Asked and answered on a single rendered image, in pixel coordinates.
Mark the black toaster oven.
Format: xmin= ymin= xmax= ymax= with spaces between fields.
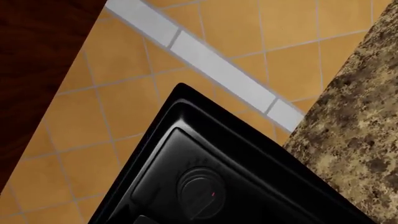
xmin=88 ymin=82 xmax=375 ymax=224

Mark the black round oven knob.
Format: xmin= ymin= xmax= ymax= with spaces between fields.
xmin=176 ymin=166 xmax=227 ymax=224

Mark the dark wooden wall cabinet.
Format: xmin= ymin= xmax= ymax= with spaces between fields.
xmin=0 ymin=0 xmax=108 ymax=192

